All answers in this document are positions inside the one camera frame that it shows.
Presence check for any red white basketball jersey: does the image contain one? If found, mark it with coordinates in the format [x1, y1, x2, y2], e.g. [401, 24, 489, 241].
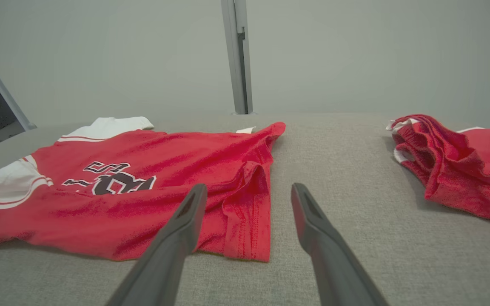
[0, 116, 286, 263]

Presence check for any red shorts white trim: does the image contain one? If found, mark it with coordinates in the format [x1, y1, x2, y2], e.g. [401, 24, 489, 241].
[385, 114, 490, 229]

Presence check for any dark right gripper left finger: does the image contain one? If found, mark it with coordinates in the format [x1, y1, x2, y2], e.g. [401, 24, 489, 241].
[105, 183, 208, 306]

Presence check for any grey vertical partition post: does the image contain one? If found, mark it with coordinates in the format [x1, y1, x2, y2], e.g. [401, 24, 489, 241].
[221, 0, 255, 115]

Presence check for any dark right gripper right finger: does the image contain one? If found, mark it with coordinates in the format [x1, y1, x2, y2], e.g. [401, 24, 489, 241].
[291, 183, 389, 306]

